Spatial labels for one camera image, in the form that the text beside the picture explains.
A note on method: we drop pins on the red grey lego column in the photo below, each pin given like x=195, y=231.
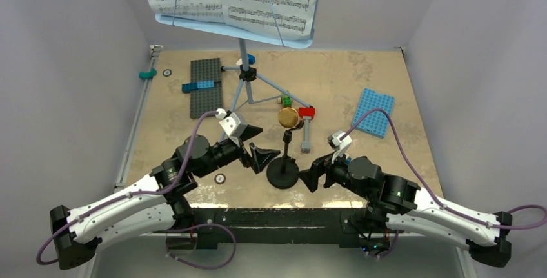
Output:
x=307, y=114

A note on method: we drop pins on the left aluminium rail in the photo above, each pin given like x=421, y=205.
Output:
x=122, y=175

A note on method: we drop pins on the teal plastic clip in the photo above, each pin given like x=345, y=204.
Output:
x=146, y=75

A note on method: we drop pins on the right sheet music page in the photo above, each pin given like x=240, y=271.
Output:
x=281, y=19

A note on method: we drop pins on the black microphone stand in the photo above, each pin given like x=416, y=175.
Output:
x=282, y=172

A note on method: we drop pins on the light blue lego baseplate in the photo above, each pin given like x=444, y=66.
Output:
x=376, y=123

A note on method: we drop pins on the blue lego bricks strip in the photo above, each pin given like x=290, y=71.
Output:
x=198, y=85

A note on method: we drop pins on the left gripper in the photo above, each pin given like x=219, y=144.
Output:
x=259, y=157

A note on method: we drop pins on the red white round sticker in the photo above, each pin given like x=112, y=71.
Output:
x=220, y=179

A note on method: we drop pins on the green red lego vehicle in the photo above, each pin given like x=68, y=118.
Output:
x=285, y=101

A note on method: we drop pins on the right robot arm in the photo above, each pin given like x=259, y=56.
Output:
x=397, y=204

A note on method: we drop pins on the blue white lego brick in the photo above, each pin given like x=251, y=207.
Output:
x=251, y=60

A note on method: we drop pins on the black base bar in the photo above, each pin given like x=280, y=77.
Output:
x=344, y=227

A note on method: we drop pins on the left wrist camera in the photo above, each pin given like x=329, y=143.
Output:
x=233, y=125

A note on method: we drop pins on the light blue music stand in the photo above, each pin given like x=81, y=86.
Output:
x=246, y=76

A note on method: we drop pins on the dark grey lego baseplate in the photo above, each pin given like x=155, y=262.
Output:
x=208, y=95

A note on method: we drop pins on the gold microphone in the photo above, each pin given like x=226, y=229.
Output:
x=289, y=119

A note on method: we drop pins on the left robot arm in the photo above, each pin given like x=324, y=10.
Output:
x=154, y=203

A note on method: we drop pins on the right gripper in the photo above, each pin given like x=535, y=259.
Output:
x=319, y=166

